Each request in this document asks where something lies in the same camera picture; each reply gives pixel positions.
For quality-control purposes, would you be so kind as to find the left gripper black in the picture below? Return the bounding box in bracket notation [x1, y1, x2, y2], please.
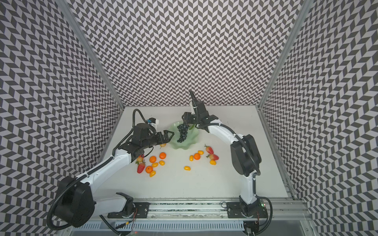
[142, 130, 175, 149]

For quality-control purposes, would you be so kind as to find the dark grape bunch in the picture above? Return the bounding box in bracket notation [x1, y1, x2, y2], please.
[177, 124, 189, 143]

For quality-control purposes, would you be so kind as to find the green wavy glass bowl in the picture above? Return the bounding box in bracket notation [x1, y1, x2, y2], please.
[168, 122, 199, 150]

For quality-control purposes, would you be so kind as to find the strawberry red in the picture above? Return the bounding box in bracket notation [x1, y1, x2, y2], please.
[137, 162, 146, 174]

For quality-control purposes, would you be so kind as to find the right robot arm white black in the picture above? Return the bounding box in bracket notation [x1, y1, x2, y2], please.
[182, 97, 261, 218]

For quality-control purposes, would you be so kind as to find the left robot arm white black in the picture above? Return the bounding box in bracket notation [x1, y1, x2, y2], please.
[46, 123, 174, 231]

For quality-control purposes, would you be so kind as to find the orange left right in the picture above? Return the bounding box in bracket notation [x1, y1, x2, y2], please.
[159, 152, 166, 159]

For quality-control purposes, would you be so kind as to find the orange left upper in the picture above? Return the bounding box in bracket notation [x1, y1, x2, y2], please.
[149, 156, 157, 163]

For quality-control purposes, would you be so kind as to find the orange left lower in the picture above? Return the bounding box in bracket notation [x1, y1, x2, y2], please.
[146, 166, 154, 174]

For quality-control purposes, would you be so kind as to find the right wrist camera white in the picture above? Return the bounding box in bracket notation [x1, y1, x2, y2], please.
[190, 101, 196, 115]

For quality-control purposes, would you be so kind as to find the left corner aluminium post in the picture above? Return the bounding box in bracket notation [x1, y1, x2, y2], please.
[55, 0, 125, 110]

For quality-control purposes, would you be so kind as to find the corner aluminium post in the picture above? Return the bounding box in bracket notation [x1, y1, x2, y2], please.
[55, 0, 125, 110]
[258, 0, 314, 110]

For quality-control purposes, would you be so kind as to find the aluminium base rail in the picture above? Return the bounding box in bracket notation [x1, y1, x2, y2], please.
[63, 198, 314, 236]

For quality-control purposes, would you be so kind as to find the right corner aluminium post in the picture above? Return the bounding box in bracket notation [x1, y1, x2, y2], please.
[258, 0, 314, 110]

